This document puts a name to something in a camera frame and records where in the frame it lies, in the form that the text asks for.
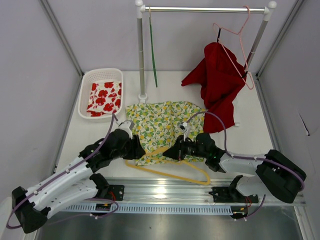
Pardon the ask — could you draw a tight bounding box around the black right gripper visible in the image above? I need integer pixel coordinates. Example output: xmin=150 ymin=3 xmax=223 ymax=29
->
xmin=163 ymin=134 xmax=208 ymax=161

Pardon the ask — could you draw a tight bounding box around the yellow hanger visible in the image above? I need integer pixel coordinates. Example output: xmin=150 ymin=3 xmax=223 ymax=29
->
xmin=124 ymin=146 xmax=211 ymax=186

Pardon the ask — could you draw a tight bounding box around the lemon print skirt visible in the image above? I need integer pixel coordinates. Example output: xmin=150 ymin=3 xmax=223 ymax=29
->
xmin=125 ymin=101 xmax=203 ymax=166

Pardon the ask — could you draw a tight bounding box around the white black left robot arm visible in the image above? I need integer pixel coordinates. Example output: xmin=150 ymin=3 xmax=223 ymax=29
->
xmin=11 ymin=128 xmax=146 ymax=234

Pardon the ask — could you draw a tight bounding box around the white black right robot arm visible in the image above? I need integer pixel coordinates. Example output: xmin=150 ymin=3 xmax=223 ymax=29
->
xmin=163 ymin=133 xmax=307 ymax=204

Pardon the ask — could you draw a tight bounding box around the green hanger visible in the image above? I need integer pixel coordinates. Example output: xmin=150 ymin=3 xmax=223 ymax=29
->
xmin=148 ymin=7 xmax=158 ymax=88

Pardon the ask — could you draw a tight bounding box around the red flower print cloth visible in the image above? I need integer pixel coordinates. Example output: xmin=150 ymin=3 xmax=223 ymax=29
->
xmin=86 ymin=81 xmax=122 ymax=117

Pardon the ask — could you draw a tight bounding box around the white plastic basket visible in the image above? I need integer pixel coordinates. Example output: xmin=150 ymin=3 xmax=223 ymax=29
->
xmin=78 ymin=68 xmax=124 ymax=122

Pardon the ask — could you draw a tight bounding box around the red garment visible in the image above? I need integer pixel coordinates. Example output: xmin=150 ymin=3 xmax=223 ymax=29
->
xmin=181 ymin=42 xmax=245 ymax=134

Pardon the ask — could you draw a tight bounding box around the white metal clothes rack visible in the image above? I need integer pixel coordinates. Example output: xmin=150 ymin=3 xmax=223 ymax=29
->
xmin=134 ymin=0 xmax=278 ymax=103

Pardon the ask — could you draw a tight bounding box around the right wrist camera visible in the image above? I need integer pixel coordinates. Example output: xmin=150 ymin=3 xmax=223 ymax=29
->
xmin=178 ymin=121 xmax=191 ymax=141

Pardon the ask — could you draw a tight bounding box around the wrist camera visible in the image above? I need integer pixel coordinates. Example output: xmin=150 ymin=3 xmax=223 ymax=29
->
xmin=178 ymin=121 xmax=191 ymax=141
xmin=118 ymin=120 xmax=134 ymax=139

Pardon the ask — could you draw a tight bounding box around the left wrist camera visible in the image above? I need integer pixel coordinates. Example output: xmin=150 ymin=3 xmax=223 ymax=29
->
xmin=118 ymin=120 xmax=134 ymax=139

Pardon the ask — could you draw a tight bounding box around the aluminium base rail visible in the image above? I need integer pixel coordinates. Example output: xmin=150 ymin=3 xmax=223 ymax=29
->
xmin=57 ymin=176 xmax=306 ymax=206

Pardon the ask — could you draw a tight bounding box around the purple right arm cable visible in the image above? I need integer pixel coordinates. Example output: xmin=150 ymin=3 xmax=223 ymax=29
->
xmin=186 ymin=111 xmax=306 ymax=192

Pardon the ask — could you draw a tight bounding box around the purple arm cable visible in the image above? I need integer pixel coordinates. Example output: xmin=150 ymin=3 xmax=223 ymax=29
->
xmin=186 ymin=111 xmax=306 ymax=192
xmin=5 ymin=113 xmax=120 ymax=230

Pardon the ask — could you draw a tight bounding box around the white slotted cable duct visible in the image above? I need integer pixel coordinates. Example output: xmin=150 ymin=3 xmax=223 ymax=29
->
xmin=64 ymin=203 xmax=233 ymax=216

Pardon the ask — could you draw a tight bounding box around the pink wire hanger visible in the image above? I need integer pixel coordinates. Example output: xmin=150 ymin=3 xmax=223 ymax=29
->
xmin=212 ymin=5 xmax=255 ymax=90

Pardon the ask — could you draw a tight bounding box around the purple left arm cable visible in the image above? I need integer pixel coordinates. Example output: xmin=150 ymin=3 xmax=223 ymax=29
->
xmin=5 ymin=113 xmax=120 ymax=230

